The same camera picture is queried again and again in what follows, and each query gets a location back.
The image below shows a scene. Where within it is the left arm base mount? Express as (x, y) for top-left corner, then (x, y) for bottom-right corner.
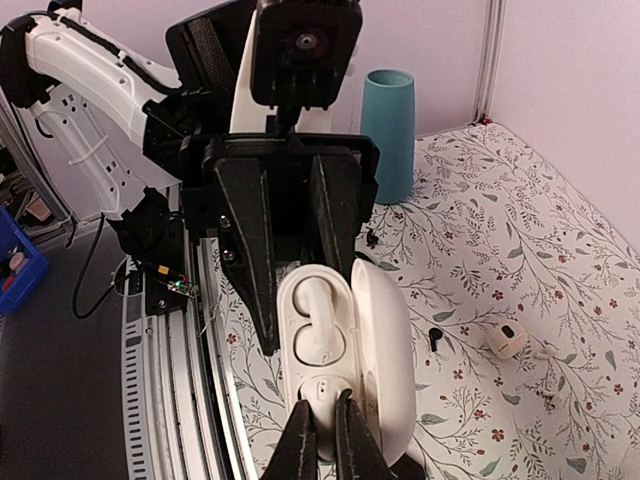
(119, 255), (200, 317)

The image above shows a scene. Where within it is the aluminium front rail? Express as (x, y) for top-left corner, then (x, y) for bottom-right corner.
(121, 241), (257, 479)

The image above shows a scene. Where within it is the black stem earbud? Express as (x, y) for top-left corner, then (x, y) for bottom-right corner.
(428, 327), (444, 352)

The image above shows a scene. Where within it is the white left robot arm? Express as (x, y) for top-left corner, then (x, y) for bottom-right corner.
(1, 1), (379, 355)

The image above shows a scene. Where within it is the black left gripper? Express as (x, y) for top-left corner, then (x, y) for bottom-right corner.
(179, 134), (380, 356)

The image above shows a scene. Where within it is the white earbud case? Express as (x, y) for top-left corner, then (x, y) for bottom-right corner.
(277, 259), (416, 465)
(487, 320), (528, 360)

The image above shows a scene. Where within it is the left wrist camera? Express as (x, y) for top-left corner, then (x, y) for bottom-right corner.
(230, 1), (363, 134)

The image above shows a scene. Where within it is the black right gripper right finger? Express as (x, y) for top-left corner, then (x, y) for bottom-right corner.
(335, 389), (394, 480)

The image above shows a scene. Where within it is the left aluminium corner post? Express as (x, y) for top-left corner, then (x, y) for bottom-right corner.
(472, 0), (507, 124)

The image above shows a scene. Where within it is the teal cup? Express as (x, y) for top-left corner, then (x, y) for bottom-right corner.
(360, 69), (416, 205)

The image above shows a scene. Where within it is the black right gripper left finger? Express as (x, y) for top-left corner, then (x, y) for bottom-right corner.
(261, 400), (318, 480)

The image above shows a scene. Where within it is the blue parts bin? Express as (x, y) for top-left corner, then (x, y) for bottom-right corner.
(1, 207), (49, 317)

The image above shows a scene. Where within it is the white closed earbud case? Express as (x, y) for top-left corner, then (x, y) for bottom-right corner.
(487, 320), (528, 360)

